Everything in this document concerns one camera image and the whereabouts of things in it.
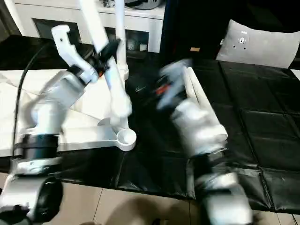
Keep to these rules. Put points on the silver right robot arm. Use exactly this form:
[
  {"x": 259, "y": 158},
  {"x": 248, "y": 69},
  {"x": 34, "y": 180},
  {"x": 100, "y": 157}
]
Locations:
[{"x": 206, "y": 131}]

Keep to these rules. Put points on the grey helmet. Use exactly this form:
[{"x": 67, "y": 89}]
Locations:
[{"x": 143, "y": 3}]

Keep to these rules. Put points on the black quilted mat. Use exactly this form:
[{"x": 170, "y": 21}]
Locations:
[{"x": 269, "y": 117}]

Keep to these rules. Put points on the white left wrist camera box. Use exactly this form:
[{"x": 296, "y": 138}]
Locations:
[{"x": 70, "y": 51}]

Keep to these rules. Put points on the grey cushion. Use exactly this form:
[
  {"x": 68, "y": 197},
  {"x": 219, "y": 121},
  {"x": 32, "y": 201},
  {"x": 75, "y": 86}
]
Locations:
[{"x": 257, "y": 44}]

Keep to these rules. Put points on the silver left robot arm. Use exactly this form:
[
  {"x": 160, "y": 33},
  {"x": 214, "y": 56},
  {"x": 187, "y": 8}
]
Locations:
[{"x": 51, "y": 105}]

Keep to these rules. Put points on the white plastic table top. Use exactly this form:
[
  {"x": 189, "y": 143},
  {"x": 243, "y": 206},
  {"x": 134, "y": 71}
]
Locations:
[{"x": 82, "y": 136}]

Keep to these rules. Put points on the white plastic table leg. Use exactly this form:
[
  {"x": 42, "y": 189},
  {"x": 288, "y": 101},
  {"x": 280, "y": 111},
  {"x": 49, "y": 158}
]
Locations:
[
  {"x": 114, "y": 82},
  {"x": 120, "y": 35},
  {"x": 192, "y": 82},
  {"x": 211, "y": 110}
]

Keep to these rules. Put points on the black cabinet with gold label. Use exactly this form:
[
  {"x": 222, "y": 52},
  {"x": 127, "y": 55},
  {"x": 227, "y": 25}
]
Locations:
[{"x": 194, "y": 23}]

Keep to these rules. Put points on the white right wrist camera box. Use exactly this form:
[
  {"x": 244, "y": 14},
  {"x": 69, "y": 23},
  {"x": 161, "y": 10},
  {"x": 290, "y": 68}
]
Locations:
[{"x": 175, "y": 79}]

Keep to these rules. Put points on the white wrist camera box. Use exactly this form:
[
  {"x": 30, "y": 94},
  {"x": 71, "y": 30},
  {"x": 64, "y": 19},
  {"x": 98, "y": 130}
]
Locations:
[
  {"x": 175, "y": 79},
  {"x": 70, "y": 51}
]

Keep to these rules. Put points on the white sideboard with glass doors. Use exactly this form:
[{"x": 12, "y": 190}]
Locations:
[{"x": 58, "y": 14}]

